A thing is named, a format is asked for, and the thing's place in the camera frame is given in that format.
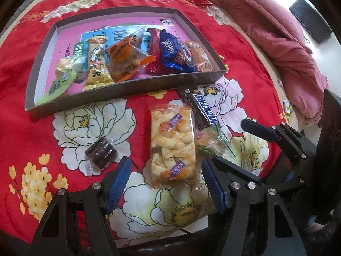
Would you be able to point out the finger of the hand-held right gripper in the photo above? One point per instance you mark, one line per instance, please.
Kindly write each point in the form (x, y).
(258, 129)
(239, 170)

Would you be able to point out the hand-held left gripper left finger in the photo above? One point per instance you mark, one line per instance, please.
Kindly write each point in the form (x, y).
(117, 186)

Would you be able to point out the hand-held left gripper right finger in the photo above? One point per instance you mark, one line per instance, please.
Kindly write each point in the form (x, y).
(213, 186)

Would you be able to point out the small clear green packet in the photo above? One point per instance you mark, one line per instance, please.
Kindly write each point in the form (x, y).
(210, 144)

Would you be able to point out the clear puffed snack packet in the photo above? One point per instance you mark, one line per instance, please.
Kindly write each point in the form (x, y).
(170, 144)

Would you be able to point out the brown chocolate bar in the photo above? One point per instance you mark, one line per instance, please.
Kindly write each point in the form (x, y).
(198, 106)

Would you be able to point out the dark cardboard box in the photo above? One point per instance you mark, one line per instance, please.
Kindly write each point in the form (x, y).
(120, 93)

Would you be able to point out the blue cookie packet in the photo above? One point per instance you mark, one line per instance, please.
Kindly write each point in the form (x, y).
(173, 50)

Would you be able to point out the green snack packet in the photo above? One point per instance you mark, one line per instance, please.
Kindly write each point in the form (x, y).
(56, 86)

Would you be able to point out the yellow cow print snack packet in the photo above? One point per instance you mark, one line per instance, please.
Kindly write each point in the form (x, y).
(97, 69)

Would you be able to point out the orange snack packet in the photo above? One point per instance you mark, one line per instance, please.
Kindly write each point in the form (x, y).
(122, 56)

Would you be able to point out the red snack bar packet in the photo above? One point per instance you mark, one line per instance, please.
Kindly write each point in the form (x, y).
(154, 48)

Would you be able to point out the small green yellow packet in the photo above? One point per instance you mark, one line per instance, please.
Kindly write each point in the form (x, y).
(287, 109)

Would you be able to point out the dark brown wrapped cake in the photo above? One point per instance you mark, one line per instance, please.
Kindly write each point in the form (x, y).
(102, 152)

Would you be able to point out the small orange pastry packet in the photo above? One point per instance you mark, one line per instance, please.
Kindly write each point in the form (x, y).
(199, 56)

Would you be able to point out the red floral blanket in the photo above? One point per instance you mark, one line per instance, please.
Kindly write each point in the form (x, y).
(32, 144)

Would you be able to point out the pink quilt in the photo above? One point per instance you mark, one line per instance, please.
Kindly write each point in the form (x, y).
(266, 18)

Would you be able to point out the black television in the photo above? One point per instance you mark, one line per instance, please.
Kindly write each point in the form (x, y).
(309, 18)

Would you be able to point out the pink book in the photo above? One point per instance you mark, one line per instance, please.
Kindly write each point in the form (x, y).
(68, 37)

